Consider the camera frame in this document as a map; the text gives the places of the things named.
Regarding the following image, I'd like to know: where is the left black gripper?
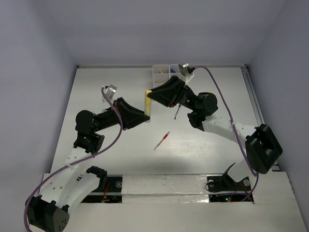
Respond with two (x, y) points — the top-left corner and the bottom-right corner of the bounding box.
(93, 97), (149, 132)

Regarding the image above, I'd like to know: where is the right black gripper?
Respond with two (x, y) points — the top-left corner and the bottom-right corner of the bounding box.
(145, 77), (197, 112)

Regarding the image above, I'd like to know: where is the yellow highlighter cap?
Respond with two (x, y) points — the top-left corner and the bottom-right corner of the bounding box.
(145, 90), (152, 98)

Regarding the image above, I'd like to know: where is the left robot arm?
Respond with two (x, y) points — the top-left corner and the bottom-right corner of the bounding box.
(24, 98), (150, 232)

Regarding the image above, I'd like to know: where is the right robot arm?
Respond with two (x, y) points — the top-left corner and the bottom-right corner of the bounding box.
(147, 76), (283, 189)

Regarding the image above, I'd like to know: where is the blue gel pen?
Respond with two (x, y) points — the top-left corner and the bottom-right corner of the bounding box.
(174, 104), (181, 120)

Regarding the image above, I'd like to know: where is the left white compartment organizer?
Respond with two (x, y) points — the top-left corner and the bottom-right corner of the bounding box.
(152, 64), (170, 88)

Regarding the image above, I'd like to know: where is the red gel pen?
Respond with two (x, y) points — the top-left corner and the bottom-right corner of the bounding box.
(153, 131), (170, 151)

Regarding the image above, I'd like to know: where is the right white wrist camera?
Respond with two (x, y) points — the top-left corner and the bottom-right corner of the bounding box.
(178, 64), (195, 84)

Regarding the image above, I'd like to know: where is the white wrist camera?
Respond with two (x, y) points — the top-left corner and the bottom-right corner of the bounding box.
(178, 64), (195, 84)
(101, 85), (117, 103)

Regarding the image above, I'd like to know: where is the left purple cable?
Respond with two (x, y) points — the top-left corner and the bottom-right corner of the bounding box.
(23, 87), (125, 230)

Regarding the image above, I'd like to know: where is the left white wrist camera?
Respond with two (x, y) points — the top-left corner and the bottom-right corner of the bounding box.
(101, 85), (117, 103)

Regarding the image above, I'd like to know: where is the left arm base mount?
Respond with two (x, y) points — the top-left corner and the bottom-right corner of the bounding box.
(82, 166), (123, 203)

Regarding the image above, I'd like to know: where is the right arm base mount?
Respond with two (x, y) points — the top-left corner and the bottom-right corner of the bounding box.
(204, 163), (253, 203)

